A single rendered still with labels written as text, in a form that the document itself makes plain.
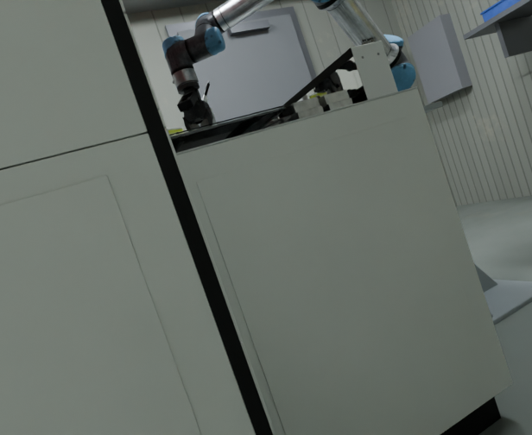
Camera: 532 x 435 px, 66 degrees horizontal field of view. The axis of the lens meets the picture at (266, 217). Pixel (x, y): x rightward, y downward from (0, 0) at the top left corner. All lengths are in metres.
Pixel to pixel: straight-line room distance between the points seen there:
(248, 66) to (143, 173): 3.01
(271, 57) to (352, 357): 3.02
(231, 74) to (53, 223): 2.98
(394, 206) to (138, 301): 0.60
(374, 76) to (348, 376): 0.68
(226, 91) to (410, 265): 2.63
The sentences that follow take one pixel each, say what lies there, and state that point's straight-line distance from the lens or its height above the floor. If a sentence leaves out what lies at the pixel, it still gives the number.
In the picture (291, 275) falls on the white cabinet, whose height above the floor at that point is 0.53.
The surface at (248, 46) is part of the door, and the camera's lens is 3.59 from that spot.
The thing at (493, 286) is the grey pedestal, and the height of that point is 0.02.
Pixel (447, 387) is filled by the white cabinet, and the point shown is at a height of 0.16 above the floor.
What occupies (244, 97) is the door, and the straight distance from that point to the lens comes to 3.40.
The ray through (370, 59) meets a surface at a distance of 1.08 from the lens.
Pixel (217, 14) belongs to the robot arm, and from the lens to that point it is 1.49.
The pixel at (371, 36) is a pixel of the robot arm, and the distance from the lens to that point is 1.42.
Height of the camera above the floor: 0.69
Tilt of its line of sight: 3 degrees down
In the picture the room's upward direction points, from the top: 19 degrees counter-clockwise
